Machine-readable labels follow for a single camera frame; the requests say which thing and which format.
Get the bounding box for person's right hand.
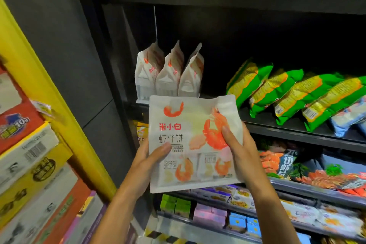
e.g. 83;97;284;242
220;124;270;194

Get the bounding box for person's left hand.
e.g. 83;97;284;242
123;139;173;199

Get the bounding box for orange yellow snack bag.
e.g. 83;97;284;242
136;121;149;147

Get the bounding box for white prawn print snack bag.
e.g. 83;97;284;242
149;95;244;194

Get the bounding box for row of small blue boxes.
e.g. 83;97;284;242
229;212;312;244

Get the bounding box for row of plain white bags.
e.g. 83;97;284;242
134;41;205;104

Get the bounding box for person's left forearm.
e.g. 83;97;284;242
90;186;152;244

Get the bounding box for person's right forearm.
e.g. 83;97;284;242
246;179;301;244

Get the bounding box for stack of noodle cartons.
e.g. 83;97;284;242
0;64;108;244

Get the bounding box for small yellow price label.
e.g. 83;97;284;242
30;100;56;120

